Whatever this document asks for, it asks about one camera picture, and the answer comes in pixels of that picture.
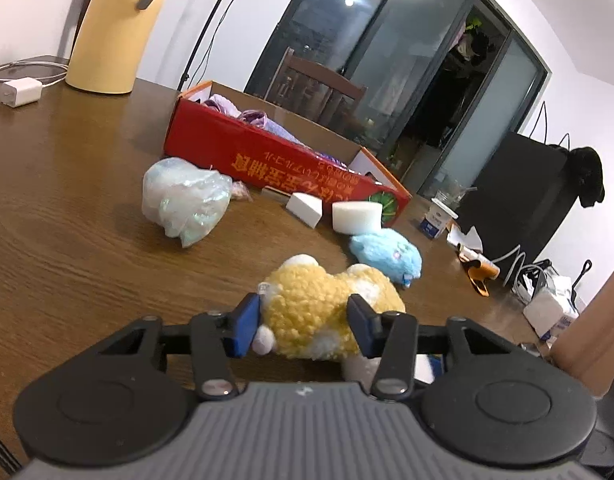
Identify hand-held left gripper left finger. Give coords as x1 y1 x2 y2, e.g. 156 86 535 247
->
94 292 262 402

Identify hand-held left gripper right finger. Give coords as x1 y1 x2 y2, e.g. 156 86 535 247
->
346 294 515 402

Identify yellow plush toy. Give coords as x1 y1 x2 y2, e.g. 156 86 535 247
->
251 254 407 386

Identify red cardboard box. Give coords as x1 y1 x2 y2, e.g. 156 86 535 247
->
163 80 413 228

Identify person's right forearm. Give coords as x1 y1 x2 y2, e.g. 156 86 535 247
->
550 255 614 398

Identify blue plush toy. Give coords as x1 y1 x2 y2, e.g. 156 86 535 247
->
348 227 424 290

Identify white round sponge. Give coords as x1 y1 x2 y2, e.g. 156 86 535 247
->
332 200 384 236

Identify orange tool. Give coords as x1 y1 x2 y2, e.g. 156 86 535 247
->
457 245 500 296

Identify white wedge sponge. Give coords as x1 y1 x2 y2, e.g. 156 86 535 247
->
286 191 324 230

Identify white and blue carton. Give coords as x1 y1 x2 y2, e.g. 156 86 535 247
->
419 197 459 240

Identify white paper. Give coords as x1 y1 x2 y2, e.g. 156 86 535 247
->
446 223 484 253

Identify plastic-wrapped pale plush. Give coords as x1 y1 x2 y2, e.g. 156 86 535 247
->
142 157 233 248

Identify glass jar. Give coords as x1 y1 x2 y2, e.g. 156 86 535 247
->
432 180 475 206

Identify white tissue pack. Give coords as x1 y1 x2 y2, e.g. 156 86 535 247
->
522 275 580 343

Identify purple knitted cloth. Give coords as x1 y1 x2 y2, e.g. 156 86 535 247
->
259 116 350 171

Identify black paper bag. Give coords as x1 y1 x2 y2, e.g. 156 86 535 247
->
457 100 580 268

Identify lilac plush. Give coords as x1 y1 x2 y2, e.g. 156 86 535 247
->
203 93 243 120

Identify wooden chair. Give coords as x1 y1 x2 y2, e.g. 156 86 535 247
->
264 46 369 133

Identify black cloth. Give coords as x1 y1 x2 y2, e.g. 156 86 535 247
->
550 145 605 208

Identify sliding glass door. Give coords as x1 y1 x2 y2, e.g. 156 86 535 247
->
244 0 548 201

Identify black light stand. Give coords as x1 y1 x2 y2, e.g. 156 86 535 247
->
177 0 248 93

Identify hanging clothes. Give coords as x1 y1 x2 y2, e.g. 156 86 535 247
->
454 15 495 66

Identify yellow thermos jug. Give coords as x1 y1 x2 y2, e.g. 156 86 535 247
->
66 0 180 95

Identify white charger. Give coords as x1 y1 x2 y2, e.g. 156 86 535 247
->
0 78 42 109

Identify black handled tool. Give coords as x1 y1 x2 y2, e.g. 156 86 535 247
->
572 259 593 306

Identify white charger cable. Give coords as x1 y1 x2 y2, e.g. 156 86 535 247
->
0 60 70 88

